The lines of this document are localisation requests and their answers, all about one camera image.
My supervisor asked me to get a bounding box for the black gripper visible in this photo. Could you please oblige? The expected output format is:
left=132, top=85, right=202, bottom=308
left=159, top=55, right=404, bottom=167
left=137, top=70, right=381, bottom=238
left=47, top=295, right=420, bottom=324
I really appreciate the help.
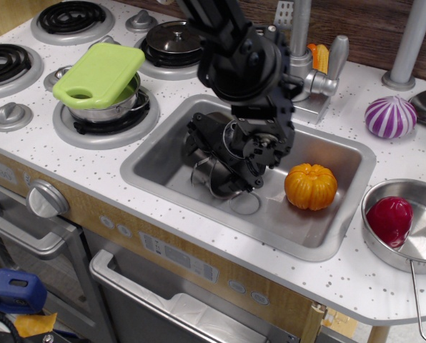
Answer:
left=186, top=105, right=297, bottom=194

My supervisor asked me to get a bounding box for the tall steel pot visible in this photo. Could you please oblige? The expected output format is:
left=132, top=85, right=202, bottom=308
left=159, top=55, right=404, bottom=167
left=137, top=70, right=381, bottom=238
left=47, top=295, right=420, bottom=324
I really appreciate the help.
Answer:
left=184, top=111, right=254, bottom=199

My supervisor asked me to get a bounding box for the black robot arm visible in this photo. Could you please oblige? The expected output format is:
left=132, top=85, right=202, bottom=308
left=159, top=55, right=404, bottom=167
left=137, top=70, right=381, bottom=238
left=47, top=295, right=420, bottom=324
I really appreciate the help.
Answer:
left=179, top=1, right=303, bottom=199

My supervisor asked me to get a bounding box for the steel sink basin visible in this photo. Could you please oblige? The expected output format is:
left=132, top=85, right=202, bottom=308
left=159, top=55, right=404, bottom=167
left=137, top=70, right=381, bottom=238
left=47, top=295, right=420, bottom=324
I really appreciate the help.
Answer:
left=121, top=95, right=376, bottom=262

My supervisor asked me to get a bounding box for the small steel pot on burner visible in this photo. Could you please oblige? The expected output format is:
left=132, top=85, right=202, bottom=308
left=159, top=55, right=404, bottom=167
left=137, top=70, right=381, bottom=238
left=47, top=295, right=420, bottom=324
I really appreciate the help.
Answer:
left=68, top=73, right=149, bottom=124

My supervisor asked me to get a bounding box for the dark steel pot lid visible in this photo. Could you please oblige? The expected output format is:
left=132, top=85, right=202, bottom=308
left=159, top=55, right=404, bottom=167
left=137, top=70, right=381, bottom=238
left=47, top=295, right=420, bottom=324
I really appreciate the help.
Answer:
left=146, top=21, right=201, bottom=54

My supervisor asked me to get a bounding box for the front burner under pot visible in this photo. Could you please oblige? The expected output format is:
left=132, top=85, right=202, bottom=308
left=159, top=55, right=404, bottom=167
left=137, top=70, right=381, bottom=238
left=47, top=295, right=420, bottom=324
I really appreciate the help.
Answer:
left=53, top=88, right=160, bottom=150

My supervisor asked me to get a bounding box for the silver toy faucet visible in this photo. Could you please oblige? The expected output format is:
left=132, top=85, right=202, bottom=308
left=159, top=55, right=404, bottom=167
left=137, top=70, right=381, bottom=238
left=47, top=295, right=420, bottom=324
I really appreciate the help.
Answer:
left=289, top=1, right=350, bottom=124

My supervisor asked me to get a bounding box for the orange toy pumpkin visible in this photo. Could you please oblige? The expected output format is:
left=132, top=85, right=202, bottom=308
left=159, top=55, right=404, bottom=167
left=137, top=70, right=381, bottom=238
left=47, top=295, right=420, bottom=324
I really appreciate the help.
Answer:
left=284, top=163, right=338, bottom=211

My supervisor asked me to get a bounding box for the yellow toy corn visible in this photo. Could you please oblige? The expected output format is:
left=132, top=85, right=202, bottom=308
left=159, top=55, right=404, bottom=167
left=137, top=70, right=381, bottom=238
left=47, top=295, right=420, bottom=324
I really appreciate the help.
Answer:
left=307, top=43, right=330, bottom=74

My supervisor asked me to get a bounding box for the back right burner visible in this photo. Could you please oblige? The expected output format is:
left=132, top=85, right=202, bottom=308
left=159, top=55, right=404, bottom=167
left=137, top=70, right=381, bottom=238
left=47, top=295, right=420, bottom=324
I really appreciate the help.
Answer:
left=135, top=37, right=202, bottom=81

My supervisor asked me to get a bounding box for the purple striped toy onion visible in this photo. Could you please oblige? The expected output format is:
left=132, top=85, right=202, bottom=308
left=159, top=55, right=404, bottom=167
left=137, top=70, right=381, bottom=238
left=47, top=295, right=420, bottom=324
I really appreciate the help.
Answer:
left=365, top=96, right=417, bottom=139

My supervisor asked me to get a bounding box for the grey vertical pole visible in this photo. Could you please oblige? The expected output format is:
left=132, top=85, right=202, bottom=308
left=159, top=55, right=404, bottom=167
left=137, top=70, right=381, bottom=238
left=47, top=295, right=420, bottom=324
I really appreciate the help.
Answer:
left=382, top=0, right=426, bottom=91

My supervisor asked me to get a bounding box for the red toy fruit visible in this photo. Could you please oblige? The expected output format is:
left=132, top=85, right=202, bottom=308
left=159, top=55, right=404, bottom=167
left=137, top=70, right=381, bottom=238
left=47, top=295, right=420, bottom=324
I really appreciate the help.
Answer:
left=366, top=197, right=413, bottom=249

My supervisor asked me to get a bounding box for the grey stove knob top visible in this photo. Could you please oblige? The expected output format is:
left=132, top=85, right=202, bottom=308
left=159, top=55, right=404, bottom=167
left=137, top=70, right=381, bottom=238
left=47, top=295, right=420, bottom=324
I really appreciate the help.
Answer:
left=125, top=9, right=158, bottom=33

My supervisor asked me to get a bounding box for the grey stove knob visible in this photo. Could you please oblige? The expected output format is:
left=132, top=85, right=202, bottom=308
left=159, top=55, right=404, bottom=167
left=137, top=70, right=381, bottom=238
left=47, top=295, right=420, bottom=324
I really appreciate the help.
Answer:
left=44, top=65, right=72, bottom=92
left=125, top=9, right=158, bottom=33
left=0, top=102, right=33, bottom=132

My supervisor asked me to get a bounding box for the green plastic cutting board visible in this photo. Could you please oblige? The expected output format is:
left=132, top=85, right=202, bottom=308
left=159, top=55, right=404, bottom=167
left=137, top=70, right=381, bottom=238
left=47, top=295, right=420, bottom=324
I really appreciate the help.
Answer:
left=52, top=43, right=145, bottom=109

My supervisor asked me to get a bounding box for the grey stove knob middle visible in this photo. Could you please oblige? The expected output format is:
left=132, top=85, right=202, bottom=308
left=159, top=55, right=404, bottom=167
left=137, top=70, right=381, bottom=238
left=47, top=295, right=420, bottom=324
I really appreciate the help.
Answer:
left=44, top=65, right=72, bottom=92

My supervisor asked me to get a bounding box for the silver oven dial knob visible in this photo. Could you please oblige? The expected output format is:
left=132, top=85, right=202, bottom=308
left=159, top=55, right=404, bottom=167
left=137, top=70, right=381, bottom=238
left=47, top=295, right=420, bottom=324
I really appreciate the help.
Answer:
left=26, top=179, right=69, bottom=219

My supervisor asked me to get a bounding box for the back left black burner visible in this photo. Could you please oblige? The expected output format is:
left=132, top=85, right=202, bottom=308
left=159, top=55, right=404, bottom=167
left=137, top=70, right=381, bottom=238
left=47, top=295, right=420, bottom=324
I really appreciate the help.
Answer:
left=30, top=1, right=115, bottom=46

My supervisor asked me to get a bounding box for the black burner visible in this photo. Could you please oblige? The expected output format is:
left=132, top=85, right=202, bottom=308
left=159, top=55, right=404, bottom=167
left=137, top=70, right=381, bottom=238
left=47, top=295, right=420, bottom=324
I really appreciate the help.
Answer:
left=0, top=44, right=44, bottom=99
left=30, top=1, right=115, bottom=46

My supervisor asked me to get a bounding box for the grey stove knob left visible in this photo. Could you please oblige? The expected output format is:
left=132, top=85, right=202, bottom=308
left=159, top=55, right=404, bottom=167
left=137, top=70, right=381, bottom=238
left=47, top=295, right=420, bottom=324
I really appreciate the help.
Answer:
left=0, top=102, right=33, bottom=132

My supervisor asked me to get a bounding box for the far left black burner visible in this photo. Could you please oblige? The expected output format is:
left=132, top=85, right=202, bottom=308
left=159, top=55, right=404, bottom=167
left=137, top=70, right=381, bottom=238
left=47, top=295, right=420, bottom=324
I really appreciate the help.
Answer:
left=0, top=44, right=44, bottom=99

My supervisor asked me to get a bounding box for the blue clamp tool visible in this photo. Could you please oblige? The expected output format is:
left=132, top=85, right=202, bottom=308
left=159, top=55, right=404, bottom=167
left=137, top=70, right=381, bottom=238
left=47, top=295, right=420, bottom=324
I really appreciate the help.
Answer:
left=0, top=269, right=48, bottom=314

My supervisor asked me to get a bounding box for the yellow tape piece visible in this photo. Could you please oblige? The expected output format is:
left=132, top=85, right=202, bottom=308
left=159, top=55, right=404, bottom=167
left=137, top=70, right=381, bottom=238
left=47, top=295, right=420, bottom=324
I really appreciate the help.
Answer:
left=14, top=313, right=57, bottom=338

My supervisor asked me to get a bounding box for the dishwasher door handle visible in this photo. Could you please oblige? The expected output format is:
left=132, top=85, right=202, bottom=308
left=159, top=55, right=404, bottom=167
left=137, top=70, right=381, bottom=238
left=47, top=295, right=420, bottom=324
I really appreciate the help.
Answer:
left=89, top=249, right=300, bottom=342

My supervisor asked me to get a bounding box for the oven door handle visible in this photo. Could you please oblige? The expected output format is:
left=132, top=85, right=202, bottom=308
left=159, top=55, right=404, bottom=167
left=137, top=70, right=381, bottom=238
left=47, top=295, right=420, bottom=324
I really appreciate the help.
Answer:
left=0, top=216, right=70, bottom=260

